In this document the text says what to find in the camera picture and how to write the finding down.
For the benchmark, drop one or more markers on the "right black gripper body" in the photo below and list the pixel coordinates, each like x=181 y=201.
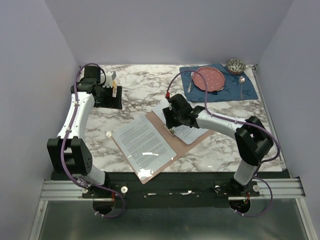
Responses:
x=175 y=118

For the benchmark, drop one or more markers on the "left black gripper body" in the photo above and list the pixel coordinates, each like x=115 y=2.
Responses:
x=105 y=100

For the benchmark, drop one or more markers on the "printed paper stack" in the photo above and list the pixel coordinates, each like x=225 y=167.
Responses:
x=187 y=134

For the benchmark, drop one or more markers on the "pink folder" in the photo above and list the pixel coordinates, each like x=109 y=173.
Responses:
x=174 y=142

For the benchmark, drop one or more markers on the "printed paper sheet top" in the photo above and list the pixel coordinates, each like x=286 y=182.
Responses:
x=144 y=147

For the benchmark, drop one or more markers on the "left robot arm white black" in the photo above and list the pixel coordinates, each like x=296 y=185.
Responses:
x=69 y=155

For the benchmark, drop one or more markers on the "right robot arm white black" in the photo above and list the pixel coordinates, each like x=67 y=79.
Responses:
x=253 y=140

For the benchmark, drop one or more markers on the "metal folder clip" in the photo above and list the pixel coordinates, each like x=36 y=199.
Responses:
x=170 y=131

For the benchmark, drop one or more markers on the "orange woven mat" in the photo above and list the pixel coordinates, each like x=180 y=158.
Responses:
x=114 y=86

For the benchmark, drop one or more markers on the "silver fork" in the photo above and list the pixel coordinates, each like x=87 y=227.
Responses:
x=191 y=82

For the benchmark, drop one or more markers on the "pink dotted plate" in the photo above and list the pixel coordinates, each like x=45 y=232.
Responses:
x=209 y=77

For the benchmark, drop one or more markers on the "blue cloth placemat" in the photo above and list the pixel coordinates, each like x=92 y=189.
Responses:
x=230 y=92

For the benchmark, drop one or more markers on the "silver spoon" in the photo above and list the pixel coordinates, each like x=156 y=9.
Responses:
x=241 y=81

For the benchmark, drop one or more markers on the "floral patterned bowl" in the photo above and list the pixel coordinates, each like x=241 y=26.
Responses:
x=235 y=66

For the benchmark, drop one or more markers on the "black mounting base plate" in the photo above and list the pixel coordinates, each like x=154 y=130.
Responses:
x=172 y=190

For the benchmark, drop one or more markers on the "aluminium rail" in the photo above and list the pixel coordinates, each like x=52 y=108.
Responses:
x=286 y=188

